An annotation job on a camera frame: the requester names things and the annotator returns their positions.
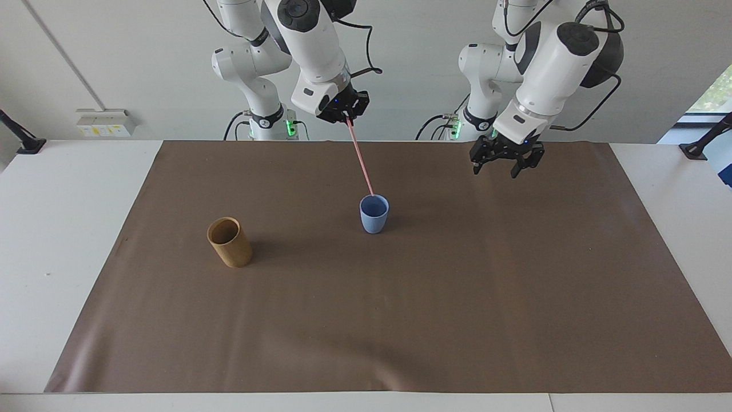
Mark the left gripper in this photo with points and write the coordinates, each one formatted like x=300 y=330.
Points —
x=517 y=143

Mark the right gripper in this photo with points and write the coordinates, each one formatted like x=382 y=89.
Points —
x=334 y=103

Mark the pink chopstick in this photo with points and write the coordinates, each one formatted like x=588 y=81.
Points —
x=360 y=157

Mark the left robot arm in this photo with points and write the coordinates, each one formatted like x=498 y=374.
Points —
x=552 y=68

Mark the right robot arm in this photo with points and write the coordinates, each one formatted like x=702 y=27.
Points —
x=311 y=51

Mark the blue cup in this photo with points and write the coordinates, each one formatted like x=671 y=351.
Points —
x=374 y=220

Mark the brown wooden cup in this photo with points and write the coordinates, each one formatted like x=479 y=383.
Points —
x=231 y=252

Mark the black stand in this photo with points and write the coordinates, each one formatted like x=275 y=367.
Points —
x=706 y=140
x=23 y=140

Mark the window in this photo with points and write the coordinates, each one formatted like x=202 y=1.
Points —
x=715 y=94

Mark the white wall socket box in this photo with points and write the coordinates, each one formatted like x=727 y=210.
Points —
x=106 y=123

